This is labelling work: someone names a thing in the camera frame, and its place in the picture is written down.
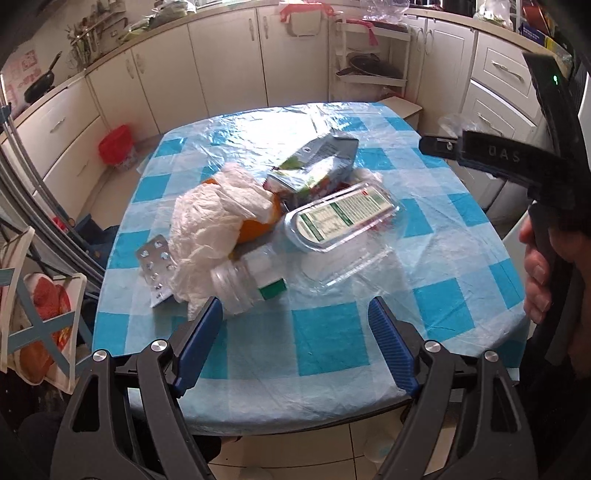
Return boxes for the pink wall poster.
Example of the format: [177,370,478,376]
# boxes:
[0,48,37,116]

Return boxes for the white hanging bin red bag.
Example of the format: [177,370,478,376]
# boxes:
[279,2,333,38]

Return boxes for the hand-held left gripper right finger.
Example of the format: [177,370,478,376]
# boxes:
[368,296,539,480]

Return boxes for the white shelf rack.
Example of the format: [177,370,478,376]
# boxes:
[329,18,411,100]

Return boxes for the clear plastic clamshell container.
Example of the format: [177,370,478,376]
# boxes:
[283,181,402,292]

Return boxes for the bag of green vegetables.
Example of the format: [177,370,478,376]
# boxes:
[127,18,153,42]

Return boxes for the person's right hand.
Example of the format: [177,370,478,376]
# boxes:
[518,216,556,326]

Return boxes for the cream drawer cabinet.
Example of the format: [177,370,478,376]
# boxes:
[409,9,550,217]

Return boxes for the green and grey carton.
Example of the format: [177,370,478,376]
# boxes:
[265,131,360,204]

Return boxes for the black frying pan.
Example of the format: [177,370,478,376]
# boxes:
[23,52,63,104]

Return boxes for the orange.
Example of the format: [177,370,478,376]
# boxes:
[203,178,283,244]

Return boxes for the printed canvas tote bag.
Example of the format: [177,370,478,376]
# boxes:
[0,226,88,395]

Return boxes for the grey metal frame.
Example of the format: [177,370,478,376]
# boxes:
[0,106,107,296]

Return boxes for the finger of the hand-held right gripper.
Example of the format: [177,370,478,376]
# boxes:
[419,133,464,160]

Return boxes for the clear plastic bag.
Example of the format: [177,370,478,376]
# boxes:
[436,113,467,134]
[360,0,409,24]
[475,0,513,28]

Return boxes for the silver blister pack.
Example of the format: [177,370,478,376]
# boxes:
[135,234,178,308]

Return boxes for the blue checkered tablecloth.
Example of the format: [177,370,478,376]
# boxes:
[92,102,532,437]

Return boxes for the dark pan with lid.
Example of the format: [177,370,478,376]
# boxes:
[336,53,402,78]

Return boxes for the kitchen utensil rack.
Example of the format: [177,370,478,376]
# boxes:
[69,14,105,70]

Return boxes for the white plastic bag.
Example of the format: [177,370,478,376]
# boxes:
[168,162,278,319]

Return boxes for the pink cloth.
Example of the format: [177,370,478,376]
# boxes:
[344,18,379,47]

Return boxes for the blue box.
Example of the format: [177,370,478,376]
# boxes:
[522,21,550,47]

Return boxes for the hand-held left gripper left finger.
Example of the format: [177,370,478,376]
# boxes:
[52,296,225,480]

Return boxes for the red plastic bucket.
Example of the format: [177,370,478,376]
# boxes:
[98,124,138,172]

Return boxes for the clear plastic bottle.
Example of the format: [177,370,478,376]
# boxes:
[210,244,287,315]

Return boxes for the cream kitchen cabinets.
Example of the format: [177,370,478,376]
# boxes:
[0,0,340,204]

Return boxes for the dark blue cloth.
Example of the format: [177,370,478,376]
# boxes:
[76,215,121,273]

